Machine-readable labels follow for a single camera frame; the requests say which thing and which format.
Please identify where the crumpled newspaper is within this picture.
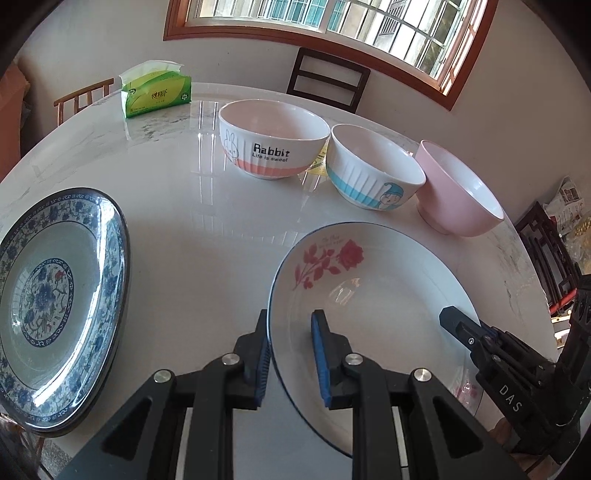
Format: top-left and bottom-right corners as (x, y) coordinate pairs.
(542, 175), (591, 232)

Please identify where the white bowl with blue stripes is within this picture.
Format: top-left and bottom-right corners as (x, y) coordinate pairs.
(325, 124), (426, 214)

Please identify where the blue patterned plate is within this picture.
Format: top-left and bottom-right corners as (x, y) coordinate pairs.
(0, 187), (131, 437)

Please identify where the wooden framed window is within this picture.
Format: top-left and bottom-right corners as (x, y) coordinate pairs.
(164, 0), (499, 112)

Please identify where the light wooden chair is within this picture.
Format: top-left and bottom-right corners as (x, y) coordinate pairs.
(53, 78), (115, 126)

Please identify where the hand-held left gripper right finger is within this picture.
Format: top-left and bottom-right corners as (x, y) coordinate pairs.
(310, 308), (532, 480)

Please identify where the pink bowl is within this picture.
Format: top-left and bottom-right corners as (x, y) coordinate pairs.
(414, 140), (505, 237)

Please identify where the dark wooden chair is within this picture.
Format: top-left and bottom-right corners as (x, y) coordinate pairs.
(286, 47), (371, 114)

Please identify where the brown furniture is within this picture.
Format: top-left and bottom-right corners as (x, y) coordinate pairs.
(0, 62), (29, 158)

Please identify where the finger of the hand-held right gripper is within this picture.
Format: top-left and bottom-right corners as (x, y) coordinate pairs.
(438, 305), (555, 384)

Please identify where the white bowl with rabbit print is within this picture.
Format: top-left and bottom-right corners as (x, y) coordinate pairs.
(218, 99), (331, 182)

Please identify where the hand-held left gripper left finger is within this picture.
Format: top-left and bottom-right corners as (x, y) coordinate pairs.
(55, 308), (273, 480)

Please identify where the white plate with red roses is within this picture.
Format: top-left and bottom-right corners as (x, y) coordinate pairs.
(268, 222), (485, 457)

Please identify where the green tissue pack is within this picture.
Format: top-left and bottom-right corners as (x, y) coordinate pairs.
(119, 60), (193, 120)

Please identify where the dark carved wooden furniture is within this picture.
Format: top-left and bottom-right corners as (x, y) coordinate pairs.
(515, 200), (585, 319)

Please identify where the yellow round sticker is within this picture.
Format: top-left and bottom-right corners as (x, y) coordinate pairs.
(305, 141), (331, 176)

